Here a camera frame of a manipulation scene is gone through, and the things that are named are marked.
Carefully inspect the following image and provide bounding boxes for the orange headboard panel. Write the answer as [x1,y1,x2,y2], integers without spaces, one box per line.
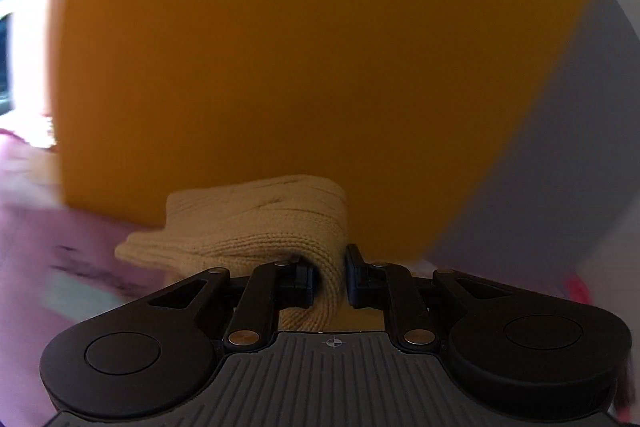
[51,0,588,260]

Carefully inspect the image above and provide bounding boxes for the purple printed bed sheet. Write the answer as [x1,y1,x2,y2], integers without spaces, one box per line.
[0,128,174,427]

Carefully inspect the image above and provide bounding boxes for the yellow cable knit cardigan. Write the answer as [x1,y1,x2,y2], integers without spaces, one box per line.
[115,176,347,332]

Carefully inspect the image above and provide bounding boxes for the grey headboard panel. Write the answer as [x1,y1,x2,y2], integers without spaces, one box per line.
[428,0,639,288]

